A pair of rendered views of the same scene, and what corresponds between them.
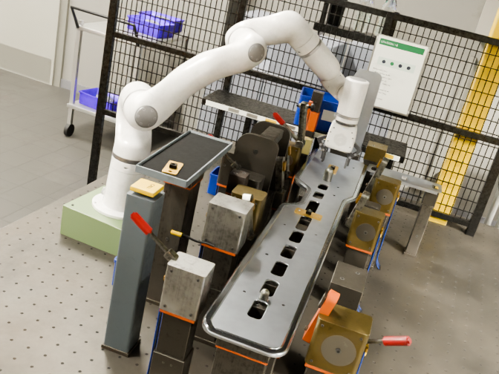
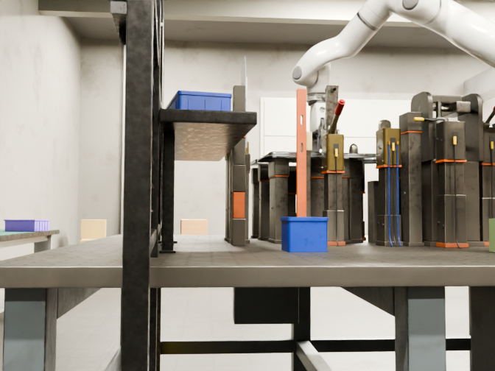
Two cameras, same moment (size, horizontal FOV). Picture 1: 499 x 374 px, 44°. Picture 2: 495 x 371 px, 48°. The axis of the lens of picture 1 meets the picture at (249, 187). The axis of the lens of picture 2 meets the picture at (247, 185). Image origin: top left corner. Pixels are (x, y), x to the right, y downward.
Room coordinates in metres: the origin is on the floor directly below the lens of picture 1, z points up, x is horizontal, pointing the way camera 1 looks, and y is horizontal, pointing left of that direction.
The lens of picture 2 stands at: (3.08, 1.47, 0.80)
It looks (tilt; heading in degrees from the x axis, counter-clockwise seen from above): 3 degrees up; 250
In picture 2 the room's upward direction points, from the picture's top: straight up
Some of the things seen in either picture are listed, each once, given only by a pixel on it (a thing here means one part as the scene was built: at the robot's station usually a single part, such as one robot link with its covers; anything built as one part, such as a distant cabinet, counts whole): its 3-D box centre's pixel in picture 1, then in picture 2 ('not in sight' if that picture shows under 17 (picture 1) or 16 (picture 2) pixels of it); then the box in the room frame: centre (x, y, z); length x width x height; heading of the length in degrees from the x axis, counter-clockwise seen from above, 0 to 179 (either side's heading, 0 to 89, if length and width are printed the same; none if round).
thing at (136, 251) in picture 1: (133, 272); not in sight; (1.32, 0.23, 0.92); 0.08 x 0.08 x 0.44; 79
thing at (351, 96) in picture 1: (352, 96); (317, 76); (2.20, -0.28, 1.28); 0.09 x 0.08 x 0.13; 23
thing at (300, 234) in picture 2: (222, 182); (303, 233); (2.44, 0.11, 0.74); 0.11 x 0.10 x 0.09; 169
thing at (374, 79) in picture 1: (356, 112); (244, 106); (2.45, -0.35, 1.17); 0.12 x 0.01 x 0.34; 79
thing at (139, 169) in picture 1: (188, 156); not in sight; (1.58, 0.18, 1.16); 0.37 x 0.14 x 0.02; 169
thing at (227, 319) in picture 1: (309, 218); (448, 160); (1.71, -0.20, 1.00); 1.38 x 0.22 x 0.02; 169
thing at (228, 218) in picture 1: (211, 270); not in sight; (1.45, 0.05, 0.90); 0.13 x 0.08 x 0.41; 79
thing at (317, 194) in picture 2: not in sight; (314, 201); (2.21, -0.29, 0.84); 0.07 x 0.04 x 0.29; 169
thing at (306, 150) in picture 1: (297, 181); (306, 188); (2.29, -0.18, 0.88); 0.04 x 0.04 x 0.37; 79
